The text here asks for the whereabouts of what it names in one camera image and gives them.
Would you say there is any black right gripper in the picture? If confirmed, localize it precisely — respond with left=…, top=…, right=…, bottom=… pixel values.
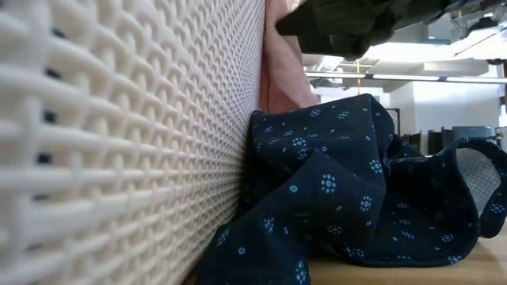
left=276, top=0, right=398, bottom=61

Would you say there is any pink garment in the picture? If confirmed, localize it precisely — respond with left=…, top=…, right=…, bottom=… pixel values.
left=259, top=0, right=320, bottom=116

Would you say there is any white woven plastic basket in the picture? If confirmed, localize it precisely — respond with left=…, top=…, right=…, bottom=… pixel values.
left=0, top=0, right=267, bottom=285

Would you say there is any black monitor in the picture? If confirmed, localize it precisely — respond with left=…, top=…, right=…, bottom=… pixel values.
left=402, top=132, right=423, bottom=154

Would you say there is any grey cabinet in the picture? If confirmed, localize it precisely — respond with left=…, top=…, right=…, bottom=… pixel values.
left=452, top=125, right=497, bottom=143

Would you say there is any navy floral print garment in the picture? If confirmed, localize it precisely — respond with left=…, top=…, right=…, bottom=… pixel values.
left=196, top=93, right=507, bottom=285

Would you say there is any dark cabinet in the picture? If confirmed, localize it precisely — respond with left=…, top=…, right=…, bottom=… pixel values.
left=427, top=127, right=456, bottom=154

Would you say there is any black frame stand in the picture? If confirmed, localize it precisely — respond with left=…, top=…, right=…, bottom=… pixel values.
left=386, top=106, right=402, bottom=138

